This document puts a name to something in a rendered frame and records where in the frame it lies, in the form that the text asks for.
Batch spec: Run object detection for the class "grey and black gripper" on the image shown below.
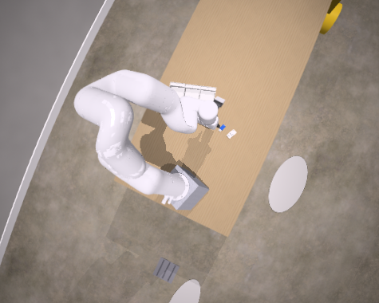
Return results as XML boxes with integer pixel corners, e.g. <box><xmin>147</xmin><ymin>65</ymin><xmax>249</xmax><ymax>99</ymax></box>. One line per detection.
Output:
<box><xmin>198</xmin><ymin>115</ymin><xmax>220</xmax><ymax>130</ymax></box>

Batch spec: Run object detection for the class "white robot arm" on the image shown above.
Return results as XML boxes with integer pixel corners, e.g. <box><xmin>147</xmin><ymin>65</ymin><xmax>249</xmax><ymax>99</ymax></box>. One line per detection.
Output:
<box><xmin>74</xmin><ymin>70</ymin><xmax>225</xmax><ymax>204</ymax></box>

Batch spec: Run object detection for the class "white domino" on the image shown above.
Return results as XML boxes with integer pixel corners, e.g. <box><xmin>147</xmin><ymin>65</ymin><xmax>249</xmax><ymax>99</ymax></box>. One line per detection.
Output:
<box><xmin>227</xmin><ymin>129</ymin><xmax>236</xmax><ymax>139</ymax></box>

